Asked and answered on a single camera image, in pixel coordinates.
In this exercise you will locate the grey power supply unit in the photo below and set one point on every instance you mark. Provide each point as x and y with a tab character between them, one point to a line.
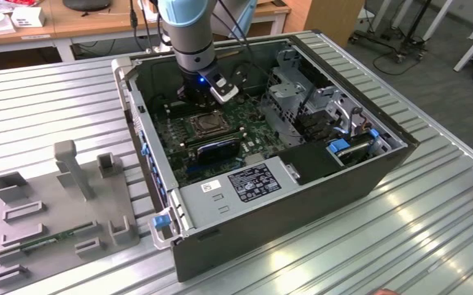
206	209

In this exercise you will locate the CPU socket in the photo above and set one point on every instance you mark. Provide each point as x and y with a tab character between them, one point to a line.
198	135

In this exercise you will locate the silver topped CPU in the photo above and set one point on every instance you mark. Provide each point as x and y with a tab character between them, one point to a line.
210	123

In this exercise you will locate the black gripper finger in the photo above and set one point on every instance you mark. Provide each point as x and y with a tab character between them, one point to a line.
187	98
208	99

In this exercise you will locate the dark grey PC case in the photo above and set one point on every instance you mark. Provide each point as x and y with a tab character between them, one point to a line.
280	230

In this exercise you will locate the hard disk in blue carrier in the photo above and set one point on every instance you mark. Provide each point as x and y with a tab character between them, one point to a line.
338	145

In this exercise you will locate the metal drive cage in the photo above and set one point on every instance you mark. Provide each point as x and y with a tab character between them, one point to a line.
286	89

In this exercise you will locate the white cardboard box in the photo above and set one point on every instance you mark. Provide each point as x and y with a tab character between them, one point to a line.
27	15

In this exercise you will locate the black wheeled stand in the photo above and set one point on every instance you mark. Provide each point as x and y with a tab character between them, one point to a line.
403	46

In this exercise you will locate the silver chipset heatsink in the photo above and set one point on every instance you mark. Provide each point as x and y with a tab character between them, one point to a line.
255	158

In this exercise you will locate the black RAM slot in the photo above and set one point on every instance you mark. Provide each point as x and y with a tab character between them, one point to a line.
210	139

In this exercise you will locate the black round object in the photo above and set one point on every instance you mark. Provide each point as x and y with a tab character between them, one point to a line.
86	3

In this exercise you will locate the blue expansion slot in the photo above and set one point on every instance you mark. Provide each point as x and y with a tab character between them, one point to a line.
196	169

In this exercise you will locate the blue case latch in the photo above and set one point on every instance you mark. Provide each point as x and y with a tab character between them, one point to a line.
162	222

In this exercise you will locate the black graphics card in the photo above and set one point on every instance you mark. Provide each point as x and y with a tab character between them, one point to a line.
219	152

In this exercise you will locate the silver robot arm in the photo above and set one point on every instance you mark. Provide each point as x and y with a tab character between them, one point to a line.
192	46

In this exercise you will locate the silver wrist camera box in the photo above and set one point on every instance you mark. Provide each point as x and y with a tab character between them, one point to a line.
223	92

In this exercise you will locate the green motherboard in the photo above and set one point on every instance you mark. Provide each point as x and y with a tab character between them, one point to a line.
259	138

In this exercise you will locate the grey parts rack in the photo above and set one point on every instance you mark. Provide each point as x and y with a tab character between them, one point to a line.
63	212

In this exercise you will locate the wooden cabinet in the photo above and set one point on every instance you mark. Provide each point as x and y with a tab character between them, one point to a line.
330	18

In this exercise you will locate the wooden desk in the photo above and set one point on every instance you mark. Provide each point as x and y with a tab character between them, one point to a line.
95	21

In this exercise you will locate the green RAM stick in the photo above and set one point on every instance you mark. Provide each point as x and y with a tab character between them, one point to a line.
50	238

